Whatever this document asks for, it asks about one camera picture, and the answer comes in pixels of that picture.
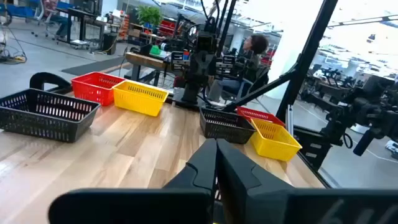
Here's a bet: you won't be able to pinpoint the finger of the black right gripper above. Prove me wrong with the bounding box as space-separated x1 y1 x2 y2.
192 55 205 82
203 55 217 82

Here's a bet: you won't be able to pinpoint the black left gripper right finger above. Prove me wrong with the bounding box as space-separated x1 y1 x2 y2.
217 138 398 224

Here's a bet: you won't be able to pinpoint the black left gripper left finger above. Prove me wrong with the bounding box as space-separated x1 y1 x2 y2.
48 138 218 224

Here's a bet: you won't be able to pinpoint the yellow plastic slotted basket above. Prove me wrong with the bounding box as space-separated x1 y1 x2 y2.
112 80 170 118
249 118 303 162

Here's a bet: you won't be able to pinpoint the black plastic slotted basket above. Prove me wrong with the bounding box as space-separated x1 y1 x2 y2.
199 108 256 145
0 88 101 143

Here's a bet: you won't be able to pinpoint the red plastic slotted basket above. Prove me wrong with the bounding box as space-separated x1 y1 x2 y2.
71 72 127 107
236 106 286 127

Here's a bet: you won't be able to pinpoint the red storage bins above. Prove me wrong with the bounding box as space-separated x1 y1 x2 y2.
158 19 177 38

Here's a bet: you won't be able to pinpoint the wooden workbench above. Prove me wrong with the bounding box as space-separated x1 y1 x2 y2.
125 52 175 88

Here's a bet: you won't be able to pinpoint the person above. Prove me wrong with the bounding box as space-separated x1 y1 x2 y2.
42 0 73 40
208 33 270 103

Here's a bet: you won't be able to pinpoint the black office chair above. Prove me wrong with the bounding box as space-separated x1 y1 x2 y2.
222 67 271 105

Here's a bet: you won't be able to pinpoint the large leafy green plant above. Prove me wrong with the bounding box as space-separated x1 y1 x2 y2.
136 5 163 29

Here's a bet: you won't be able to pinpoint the dark floor mat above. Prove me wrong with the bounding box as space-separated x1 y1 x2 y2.
61 55 127 77

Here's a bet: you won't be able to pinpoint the black standing desk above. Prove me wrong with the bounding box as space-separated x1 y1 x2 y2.
55 7 108 50

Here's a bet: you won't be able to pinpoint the blue storage shelving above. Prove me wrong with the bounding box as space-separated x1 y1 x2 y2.
0 0 75 19

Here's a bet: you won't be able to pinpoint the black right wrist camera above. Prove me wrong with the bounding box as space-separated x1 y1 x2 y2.
195 34 217 52

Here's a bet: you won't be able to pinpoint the black aluminium rig frame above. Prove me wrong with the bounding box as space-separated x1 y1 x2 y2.
217 0 338 190

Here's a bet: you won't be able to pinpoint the floor cable bundle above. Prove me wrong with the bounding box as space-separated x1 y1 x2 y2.
0 18 28 65

